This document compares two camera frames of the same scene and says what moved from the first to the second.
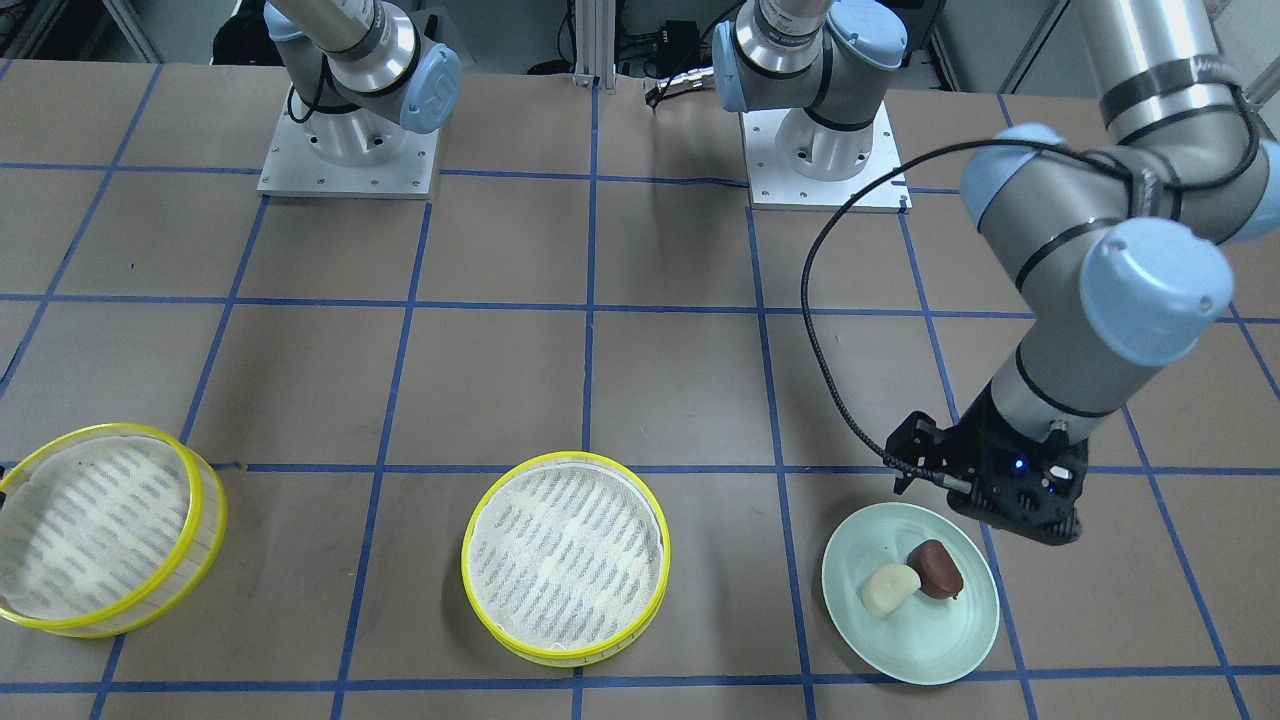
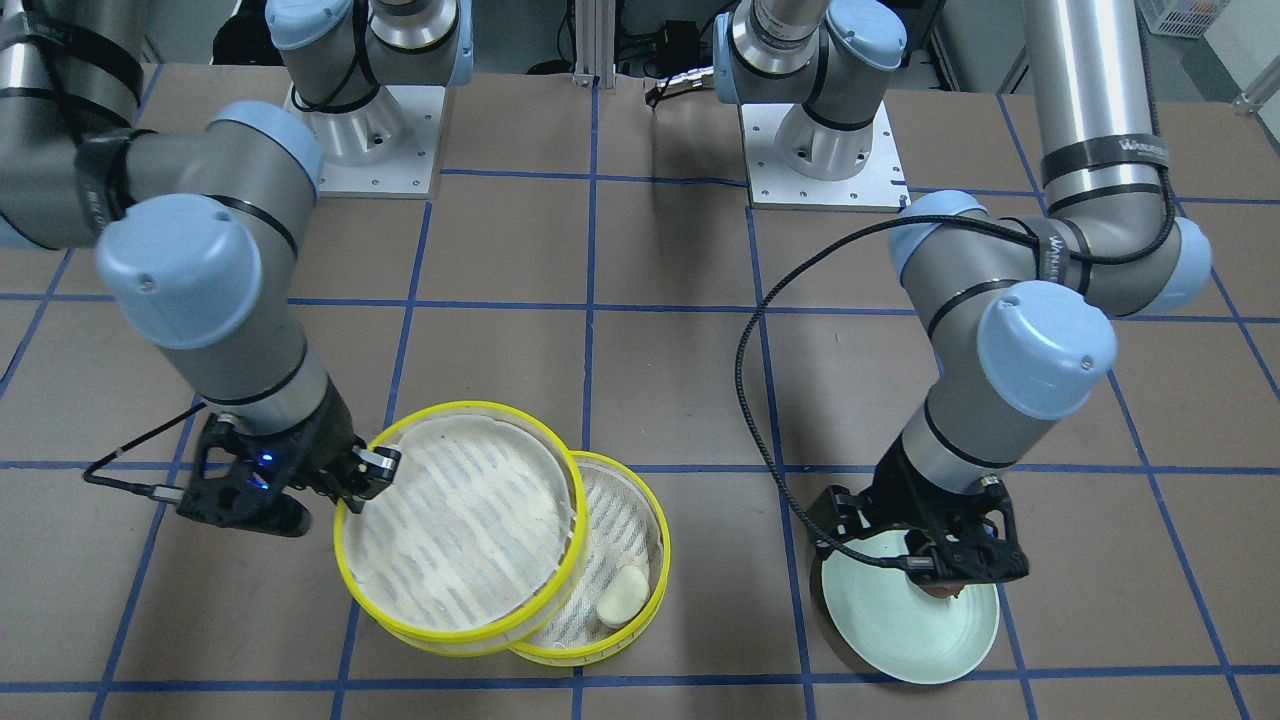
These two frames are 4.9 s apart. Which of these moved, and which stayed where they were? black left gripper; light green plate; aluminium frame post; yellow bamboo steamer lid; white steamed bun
Moved: black left gripper; white steamed bun; yellow bamboo steamer lid
Stayed: light green plate; aluminium frame post
